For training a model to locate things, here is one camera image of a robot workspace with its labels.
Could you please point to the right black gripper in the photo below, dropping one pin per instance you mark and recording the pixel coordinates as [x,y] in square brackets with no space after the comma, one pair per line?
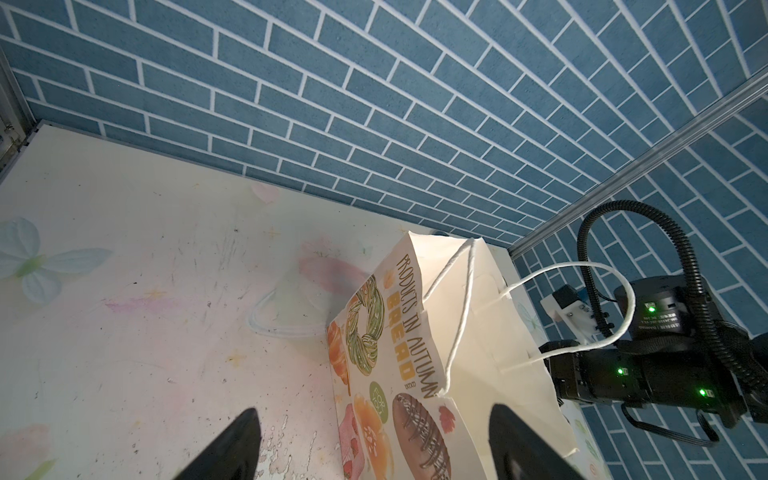
[606,375]

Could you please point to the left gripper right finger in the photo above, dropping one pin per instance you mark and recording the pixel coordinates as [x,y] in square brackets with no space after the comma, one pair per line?
[520,453]

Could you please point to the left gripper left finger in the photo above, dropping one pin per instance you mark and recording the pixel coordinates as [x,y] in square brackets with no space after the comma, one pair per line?
[233,454]

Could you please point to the white printed paper bag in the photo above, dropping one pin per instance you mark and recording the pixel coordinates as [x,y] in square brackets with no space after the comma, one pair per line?
[423,349]

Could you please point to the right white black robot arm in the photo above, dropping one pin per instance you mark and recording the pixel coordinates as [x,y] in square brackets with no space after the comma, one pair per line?
[663,362]

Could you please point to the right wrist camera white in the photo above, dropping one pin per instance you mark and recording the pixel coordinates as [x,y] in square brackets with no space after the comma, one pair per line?
[570,307]

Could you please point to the right aluminium corner post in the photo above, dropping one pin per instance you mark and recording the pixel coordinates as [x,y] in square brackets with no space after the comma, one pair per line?
[711,118]

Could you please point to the aluminium corner post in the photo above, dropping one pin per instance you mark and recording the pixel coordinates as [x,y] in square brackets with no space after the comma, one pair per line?
[711,118]
[17,120]

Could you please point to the left aluminium corner post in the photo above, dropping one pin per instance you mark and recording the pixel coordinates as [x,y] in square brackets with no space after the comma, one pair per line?
[17,120]

